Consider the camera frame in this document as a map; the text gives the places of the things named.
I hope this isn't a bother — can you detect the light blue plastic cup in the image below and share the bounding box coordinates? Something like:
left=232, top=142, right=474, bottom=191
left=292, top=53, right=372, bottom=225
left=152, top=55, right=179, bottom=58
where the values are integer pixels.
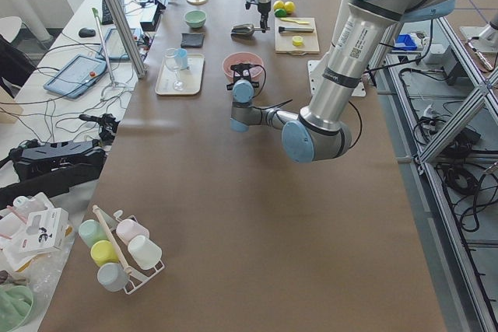
left=176, top=48, right=188, bottom=70

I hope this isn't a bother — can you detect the blue teach pendant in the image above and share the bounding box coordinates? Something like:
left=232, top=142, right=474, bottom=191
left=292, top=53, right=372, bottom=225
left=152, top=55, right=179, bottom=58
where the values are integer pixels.
left=96, top=27, right=142, bottom=61
left=44, top=54, right=107, bottom=99

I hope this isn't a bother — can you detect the white wire cup rack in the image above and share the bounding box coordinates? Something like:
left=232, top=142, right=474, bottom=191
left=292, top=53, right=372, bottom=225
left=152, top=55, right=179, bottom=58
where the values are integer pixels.
left=92, top=205, right=166, bottom=295

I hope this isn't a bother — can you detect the aluminium frame post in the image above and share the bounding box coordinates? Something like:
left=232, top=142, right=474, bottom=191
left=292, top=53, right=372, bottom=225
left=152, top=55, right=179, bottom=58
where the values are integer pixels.
left=105, top=0, right=146, bottom=79

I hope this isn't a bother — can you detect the green cup on rack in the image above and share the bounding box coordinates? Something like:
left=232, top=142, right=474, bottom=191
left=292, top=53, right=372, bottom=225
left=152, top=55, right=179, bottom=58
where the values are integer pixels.
left=78, top=219, right=107, bottom=248

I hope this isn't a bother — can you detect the white cup on rack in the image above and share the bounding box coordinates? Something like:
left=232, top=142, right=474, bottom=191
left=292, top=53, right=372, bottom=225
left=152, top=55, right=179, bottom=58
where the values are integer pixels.
left=128, top=235, right=163, bottom=270

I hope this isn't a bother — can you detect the pink cup on rack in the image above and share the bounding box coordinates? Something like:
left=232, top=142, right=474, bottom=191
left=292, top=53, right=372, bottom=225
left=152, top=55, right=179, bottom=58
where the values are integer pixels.
left=116, top=218, right=149, bottom=245

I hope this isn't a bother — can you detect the grey cup on rack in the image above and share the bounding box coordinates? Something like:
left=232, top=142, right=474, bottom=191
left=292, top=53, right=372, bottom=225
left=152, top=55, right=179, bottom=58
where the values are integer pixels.
left=97, top=263, right=129, bottom=292

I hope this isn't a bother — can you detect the cream rabbit serving tray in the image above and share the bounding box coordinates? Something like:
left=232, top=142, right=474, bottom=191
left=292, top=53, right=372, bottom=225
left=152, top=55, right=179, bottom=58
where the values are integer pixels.
left=155, top=53, right=205, bottom=96

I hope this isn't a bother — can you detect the clear wine glass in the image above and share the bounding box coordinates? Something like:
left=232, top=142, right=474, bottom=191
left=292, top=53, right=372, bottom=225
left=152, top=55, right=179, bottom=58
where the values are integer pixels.
left=165, top=48, right=184, bottom=92

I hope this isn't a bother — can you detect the green bowl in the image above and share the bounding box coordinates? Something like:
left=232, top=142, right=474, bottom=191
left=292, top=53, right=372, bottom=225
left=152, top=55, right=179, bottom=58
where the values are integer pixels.
left=184, top=9, right=207, bottom=29

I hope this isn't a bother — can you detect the green lime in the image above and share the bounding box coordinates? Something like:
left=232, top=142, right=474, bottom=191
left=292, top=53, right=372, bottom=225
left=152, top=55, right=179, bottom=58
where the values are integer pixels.
left=274, top=9, right=287, bottom=18

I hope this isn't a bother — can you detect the lower yellow lemon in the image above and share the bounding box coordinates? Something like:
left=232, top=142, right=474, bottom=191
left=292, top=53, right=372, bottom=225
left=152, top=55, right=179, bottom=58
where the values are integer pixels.
left=273, top=0, right=285, bottom=10

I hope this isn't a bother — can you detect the upper yellow lemon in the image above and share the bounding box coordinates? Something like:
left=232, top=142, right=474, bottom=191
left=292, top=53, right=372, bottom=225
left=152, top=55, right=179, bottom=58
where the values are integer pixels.
left=284, top=1, right=296, bottom=14

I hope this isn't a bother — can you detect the pink bowl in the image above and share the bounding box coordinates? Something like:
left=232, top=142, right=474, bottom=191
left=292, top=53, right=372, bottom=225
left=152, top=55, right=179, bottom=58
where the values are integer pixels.
left=223, top=51, right=264, bottom=82

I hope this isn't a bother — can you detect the stainless steel ice scoop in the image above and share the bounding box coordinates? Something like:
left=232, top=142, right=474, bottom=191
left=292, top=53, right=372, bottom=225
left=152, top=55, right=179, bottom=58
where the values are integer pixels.
left=230, top=23, right=265, bottom=37

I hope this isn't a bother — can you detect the half lemon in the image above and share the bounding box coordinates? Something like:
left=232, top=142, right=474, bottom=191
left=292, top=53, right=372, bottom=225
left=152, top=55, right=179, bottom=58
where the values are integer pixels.
left=292, top=36, right=303, bottom=46

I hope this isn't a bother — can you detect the wooden cutting board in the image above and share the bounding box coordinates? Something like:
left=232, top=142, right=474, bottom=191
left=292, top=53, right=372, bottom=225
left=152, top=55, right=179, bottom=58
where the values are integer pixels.
left=274, top=17, right=320, bottom=54

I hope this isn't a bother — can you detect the black computer mouse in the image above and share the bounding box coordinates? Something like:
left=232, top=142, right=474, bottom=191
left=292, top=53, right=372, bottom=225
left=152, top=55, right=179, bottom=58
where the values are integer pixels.
left=78, top=27, right=96, bottom=38

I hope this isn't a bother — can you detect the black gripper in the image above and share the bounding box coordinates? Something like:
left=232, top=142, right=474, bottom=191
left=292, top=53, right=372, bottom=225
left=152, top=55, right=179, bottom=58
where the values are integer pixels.
left=226, top=63, right=260, bottom=89
left=245, top=0, right=271, bottom=33

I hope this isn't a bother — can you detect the yellow plastic knife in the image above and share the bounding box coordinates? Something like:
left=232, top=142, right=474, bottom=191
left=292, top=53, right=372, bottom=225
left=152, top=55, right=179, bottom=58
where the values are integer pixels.
left=280, top=17, right=309, bottom=25

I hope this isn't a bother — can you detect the folded grey cloth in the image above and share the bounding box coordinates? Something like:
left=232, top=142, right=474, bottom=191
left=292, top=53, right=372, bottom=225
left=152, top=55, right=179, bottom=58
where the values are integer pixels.
left=181, top=33, right=205, bottom=48

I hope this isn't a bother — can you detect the yellow cup on rack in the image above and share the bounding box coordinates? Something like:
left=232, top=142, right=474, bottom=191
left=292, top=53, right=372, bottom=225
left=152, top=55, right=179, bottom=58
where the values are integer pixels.
left=90, top=240, right=119, bottom=267

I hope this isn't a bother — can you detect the yellow lemon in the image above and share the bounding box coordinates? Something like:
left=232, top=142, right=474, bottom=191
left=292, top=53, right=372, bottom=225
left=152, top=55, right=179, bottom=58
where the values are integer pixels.
left=284, top=1, right=296, bottom=14
left=273, top=0, right=285, bottom=10

